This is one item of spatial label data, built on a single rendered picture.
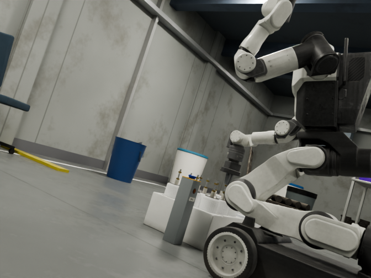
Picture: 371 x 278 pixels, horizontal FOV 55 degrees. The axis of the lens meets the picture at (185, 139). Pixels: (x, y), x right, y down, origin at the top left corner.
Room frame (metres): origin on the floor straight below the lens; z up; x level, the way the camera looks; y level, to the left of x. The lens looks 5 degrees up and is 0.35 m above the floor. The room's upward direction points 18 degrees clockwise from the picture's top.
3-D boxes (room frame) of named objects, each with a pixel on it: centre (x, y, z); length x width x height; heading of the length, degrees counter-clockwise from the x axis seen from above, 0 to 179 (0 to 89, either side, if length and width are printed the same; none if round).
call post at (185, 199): (1.74, -0.09, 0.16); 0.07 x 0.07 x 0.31; 55
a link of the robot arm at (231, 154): (1.96, -0.29, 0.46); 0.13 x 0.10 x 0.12; 123
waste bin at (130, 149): (4.25, 0.59, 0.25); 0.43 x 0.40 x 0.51; 151
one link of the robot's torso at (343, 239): (1.40, -0.66, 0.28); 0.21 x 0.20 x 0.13; 56
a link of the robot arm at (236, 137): (1.95, -0.27, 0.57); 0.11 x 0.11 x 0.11; 52
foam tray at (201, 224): (2.02, -0.19, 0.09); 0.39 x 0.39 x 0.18; 55
